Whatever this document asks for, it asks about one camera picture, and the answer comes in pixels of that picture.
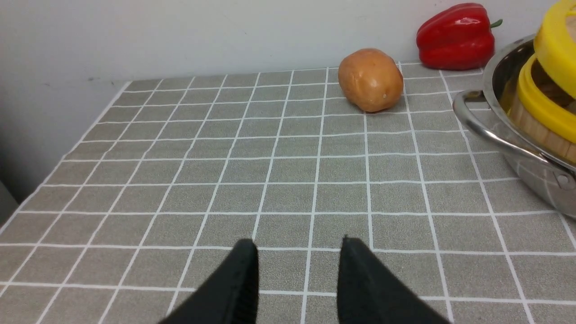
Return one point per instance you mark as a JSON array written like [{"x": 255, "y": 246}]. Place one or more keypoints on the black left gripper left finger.
[{"x": 230, "y": 295}]

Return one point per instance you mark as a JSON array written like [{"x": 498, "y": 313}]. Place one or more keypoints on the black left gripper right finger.
[{"x": 369, "y": 293}]

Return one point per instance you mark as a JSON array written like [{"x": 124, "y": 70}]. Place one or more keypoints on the yellow rimmed bamboo steamer basket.
[{"x": 544, "y": 112}]

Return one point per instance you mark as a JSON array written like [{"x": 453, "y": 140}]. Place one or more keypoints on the yellow woven bamboo steamer lid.
[{"x": 555, "y": 47}]

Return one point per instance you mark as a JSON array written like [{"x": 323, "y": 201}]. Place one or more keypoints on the stainless steel pot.
[{"x": 484, "y": 113}]

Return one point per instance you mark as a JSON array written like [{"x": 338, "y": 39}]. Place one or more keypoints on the grey checked tablecloth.
[{"x": 155, "y": 194}]

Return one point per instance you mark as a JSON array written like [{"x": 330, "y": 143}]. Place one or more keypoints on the brown potato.
[{"x": 370, "y": 80}]

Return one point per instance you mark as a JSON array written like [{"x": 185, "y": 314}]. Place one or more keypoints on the red bell pepper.
[{"x": 457, "y": 39}]

